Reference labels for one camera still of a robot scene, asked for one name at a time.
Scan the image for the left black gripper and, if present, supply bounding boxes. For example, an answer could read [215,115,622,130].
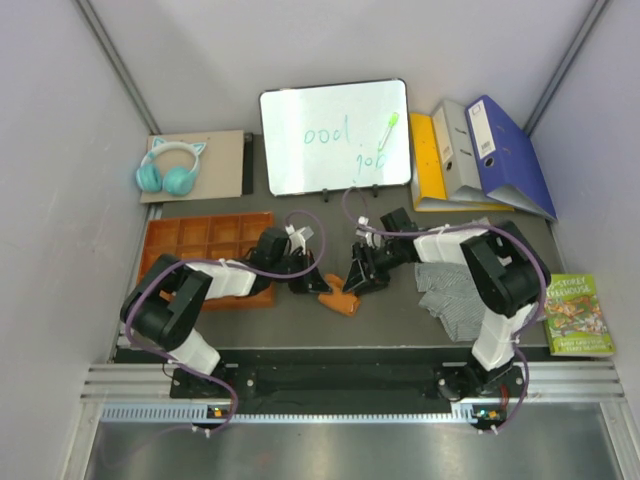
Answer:
[270,250,331,295]

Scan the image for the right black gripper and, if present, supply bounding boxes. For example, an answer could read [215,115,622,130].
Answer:
[344,240,405,296]

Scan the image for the orange underwear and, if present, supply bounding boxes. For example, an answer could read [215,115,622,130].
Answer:
[318,274,361,317]

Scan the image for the grey striped underwear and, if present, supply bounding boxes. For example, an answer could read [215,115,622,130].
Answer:
[413,215,501,343]

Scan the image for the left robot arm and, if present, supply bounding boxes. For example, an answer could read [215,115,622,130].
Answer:
[120,225,331,397]

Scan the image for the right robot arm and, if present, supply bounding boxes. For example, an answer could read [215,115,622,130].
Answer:
[342,208,550,396]

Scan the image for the orange compartment tray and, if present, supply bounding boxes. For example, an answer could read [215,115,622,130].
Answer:
[137,212,274,279]

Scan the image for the yellow binder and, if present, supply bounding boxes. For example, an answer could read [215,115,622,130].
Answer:
[409,113,514,212]

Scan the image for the whiteboard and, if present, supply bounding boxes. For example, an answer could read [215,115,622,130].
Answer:
[259,78,412,196]

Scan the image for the beige board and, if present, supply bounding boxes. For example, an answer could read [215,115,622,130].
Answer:
[139,130,245,204]

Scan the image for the grey binder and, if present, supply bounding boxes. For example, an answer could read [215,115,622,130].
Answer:
[432,99,490,204]

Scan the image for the teal cat-ear headphones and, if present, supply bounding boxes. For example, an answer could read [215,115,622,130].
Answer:
[135,136,207,197]

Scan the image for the green marker pen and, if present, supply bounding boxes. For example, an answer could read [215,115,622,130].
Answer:
[378,112,399,151]

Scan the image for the blue binder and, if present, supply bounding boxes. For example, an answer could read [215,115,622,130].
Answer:
[465,95,557,221]

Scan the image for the green treehouse book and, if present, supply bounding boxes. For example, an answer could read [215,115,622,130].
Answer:
[544,274,616,358]

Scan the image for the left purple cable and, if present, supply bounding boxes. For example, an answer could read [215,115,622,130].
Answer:
[123,209,327,436]

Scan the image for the purple cable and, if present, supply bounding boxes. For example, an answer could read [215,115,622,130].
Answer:
[123,209,327,436]
[341,185,551,436]

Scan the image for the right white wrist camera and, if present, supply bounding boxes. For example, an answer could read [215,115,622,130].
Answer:
[355,216,382,249]

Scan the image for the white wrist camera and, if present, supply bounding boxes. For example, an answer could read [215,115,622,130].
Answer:
[285,224,314,255]
[355,216,382,249]

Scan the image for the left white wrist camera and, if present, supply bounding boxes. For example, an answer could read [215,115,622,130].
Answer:
[285,224,314,255]

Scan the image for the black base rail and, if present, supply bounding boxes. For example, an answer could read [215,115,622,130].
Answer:
[169,362,526,414]

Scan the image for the grey cable duct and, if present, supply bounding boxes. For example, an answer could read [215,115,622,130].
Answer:
[100,403,480,426]

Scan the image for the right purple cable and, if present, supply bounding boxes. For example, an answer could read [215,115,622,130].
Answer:
[341,185,551,436]

